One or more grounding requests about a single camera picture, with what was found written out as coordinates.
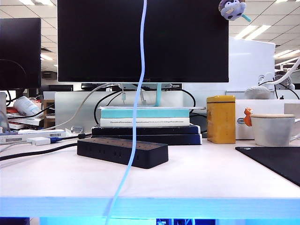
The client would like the white charger cable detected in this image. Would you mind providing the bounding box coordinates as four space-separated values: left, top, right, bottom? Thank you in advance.
104 0 148 225

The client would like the teal book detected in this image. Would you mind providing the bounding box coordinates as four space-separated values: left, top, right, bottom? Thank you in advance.
100 109 191 119

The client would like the white book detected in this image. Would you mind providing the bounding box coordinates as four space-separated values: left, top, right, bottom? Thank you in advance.
100 118 190 128

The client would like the teal monitor stand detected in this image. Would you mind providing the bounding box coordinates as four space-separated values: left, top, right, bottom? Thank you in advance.
97 82 207 111

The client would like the black power strip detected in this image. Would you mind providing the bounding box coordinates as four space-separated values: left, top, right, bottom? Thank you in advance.
77 137 169 170

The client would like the yellow tin box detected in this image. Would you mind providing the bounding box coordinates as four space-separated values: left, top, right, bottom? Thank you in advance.
206 95 236 144

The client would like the large black AOC monitor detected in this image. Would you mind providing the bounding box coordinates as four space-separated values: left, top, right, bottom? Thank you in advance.
57 0 229 83

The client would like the orange fox figure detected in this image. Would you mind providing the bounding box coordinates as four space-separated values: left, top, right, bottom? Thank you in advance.
243 108 255 128

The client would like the wooden shelf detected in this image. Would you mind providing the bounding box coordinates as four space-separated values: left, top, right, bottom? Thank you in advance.
43 99 56 128

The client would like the white round object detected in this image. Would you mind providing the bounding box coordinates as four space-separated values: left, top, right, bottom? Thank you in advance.
245 86 271 100

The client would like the white board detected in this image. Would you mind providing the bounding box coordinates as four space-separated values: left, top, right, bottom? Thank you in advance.
228 37 276 93

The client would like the small white adapter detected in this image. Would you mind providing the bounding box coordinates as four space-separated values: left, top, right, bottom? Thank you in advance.
27 137 51 146

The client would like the long white barcode box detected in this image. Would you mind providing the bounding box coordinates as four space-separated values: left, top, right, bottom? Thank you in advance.
0 129 72 146

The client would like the white ceramic mug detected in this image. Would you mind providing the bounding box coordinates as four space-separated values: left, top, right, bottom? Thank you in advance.
250 116 300 147

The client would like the wooden mug lid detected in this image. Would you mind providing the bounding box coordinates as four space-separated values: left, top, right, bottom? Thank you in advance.
250 113 295 120

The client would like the white plastic bottle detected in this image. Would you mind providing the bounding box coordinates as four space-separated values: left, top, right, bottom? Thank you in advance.
13 96 42 117

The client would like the stack of books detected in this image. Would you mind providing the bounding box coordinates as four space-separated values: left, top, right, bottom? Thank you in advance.
6 110 45 131

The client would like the grey purple plush toy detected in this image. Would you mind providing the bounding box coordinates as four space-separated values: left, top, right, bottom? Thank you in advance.
218 0 252 23

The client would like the black mouse pad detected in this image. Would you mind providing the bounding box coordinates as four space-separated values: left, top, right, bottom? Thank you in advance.
235 147 300 188

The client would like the white desk fan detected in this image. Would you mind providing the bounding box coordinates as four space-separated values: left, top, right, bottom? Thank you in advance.
274 72 296 91

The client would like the black monitor cable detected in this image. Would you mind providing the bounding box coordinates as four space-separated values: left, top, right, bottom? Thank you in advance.
94 90 122 125
181 88 196 118

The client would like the grey monitor cable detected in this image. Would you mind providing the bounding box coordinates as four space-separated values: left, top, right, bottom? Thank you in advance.
43 83 112 131

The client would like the black cable with blue plug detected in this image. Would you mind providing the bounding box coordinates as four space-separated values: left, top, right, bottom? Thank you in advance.
50 133 86 143

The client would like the thick black power strip cable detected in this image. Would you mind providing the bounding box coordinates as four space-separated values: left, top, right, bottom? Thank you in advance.
0 142 79 162

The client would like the white hose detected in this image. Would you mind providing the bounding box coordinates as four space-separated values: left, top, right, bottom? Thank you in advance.
273 57 300 85

